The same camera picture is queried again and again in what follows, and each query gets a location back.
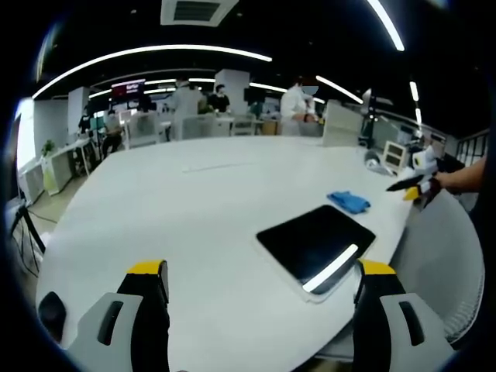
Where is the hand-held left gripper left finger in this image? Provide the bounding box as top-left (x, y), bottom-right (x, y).
top-left (66, 259), bottom-right (172, 372)

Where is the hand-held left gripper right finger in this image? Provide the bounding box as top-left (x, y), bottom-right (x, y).
top-left (350, 258), bottom-right (455, 372)

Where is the blue cleaning cloth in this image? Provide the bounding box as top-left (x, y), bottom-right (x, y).
top-left (326, 190), bottom-right (372, 215)

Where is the black tablet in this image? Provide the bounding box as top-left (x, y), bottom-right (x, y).
top-left (254, 204), bottom-right (377, 306)

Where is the person's right hand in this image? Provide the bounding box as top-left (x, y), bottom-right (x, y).
top-left (433, 170), bottom-right (462, 195)

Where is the small white drawer cabinet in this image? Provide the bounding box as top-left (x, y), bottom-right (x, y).
top-left (382, 139), bottom-right (408, 169)

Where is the grey round object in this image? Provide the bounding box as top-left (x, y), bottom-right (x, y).
top-left (363, 150), bottom-right (390, 176)

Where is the black stair railing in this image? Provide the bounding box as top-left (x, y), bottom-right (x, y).
top-left (455, 129), bottom-right (491, 168)

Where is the black oval table grommet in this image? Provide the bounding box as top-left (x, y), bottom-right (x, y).
top-left (37, 291), bottom-right (67, 344)

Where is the black desk lamp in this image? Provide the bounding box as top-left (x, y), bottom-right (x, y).
top-left (358, 88), bottom-right (392, 149)

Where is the grey mesh office chair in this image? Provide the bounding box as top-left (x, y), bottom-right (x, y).
top-left (315, 188), bottom-right (486, 360)

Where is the grey desk partition panel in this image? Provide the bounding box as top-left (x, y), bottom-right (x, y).
top-left (322, 99), bottom-right (364, 148)

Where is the straight ceiling light strip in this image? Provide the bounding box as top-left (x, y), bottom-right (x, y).
top-left (366, 0), bottom-right (406, 52)
top-left (315, 74), bottom-right (365, 105)

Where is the black tripod stand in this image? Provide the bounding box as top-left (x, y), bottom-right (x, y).
top-left (6, 203), bottom-right (47, 277)

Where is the white office chair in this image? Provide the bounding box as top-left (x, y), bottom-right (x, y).
top-left (124, 112), bottom-right (160, 150)

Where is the red display screen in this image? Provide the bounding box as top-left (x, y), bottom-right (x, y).
top-left (111, 78), bottom-right (146, 98)

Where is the ceiling air vent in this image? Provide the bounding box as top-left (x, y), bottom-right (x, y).
top-left (160, 0), bottom-right (239, 26)

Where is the long curved ceiling light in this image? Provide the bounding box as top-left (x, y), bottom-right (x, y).
top-left (32, 43), bottom-right (274, 100)

